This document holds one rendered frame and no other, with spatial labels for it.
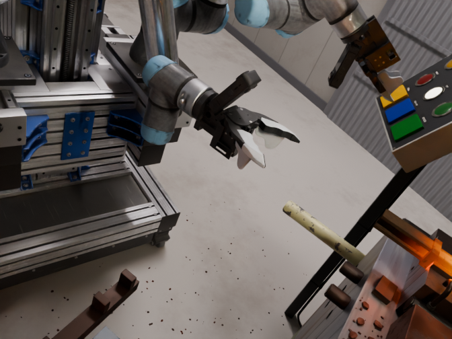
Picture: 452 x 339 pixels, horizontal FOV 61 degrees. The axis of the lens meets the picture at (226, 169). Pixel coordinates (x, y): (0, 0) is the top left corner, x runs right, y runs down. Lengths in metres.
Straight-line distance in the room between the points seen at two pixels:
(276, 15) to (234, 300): 1.20
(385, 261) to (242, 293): 1.06
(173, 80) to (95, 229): 0.81
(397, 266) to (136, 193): 1.15
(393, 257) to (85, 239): 1.02
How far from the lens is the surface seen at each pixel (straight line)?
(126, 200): 1.63
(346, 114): 3.44
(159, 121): 0.87
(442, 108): 1.12
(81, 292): 1.60
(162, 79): 0.82
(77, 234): 1.46
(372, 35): 0.99
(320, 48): 3.66
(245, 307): 1.73
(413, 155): 1.08
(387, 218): 0.71
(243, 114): 0.77
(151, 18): 0.91
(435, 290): 0.68
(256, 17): 0.89
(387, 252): 0.81
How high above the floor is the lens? 1.36
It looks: 36 degrees down
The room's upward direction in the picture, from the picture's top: 24 degrees clockwise
